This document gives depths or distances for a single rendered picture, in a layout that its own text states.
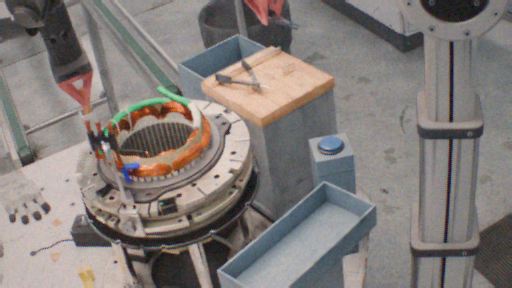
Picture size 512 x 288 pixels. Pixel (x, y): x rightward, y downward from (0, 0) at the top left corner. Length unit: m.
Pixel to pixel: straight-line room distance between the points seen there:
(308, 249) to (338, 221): 0.08
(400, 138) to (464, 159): 1.90
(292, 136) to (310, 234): 0.33
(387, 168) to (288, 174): 1.44
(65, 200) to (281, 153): 0.59
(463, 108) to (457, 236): 0.27
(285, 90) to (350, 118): 1.77
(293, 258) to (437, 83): 0.35
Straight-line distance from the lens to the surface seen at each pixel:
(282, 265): 1.09
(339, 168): 1.28
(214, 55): 1.61
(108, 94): 3.35
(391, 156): 2.92
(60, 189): 1.78
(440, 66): 1.04
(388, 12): 3.59
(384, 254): 2.51
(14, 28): 1.17
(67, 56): 1.16
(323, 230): 1.14
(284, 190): 1.46
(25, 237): 1.68
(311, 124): 1.43
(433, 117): 1.09
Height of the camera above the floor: 1.81
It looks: 36 degrees down
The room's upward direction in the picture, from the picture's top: 10 degrees counter-clockwise
